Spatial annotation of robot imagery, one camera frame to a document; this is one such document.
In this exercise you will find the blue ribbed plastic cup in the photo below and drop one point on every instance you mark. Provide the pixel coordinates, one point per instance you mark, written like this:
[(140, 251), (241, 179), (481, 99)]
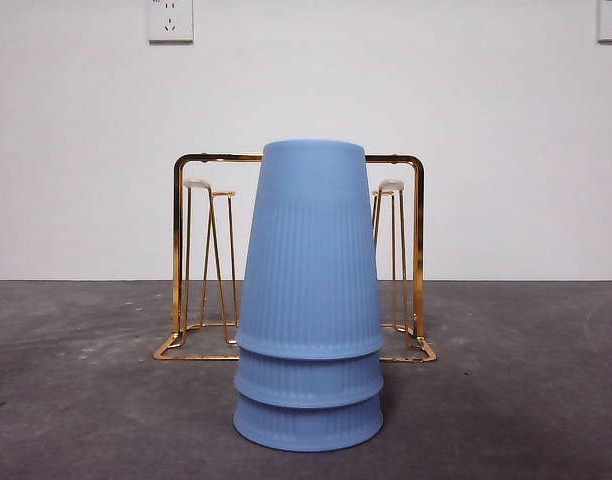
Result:
[(308, 430), (308, 380), (311, 225)]

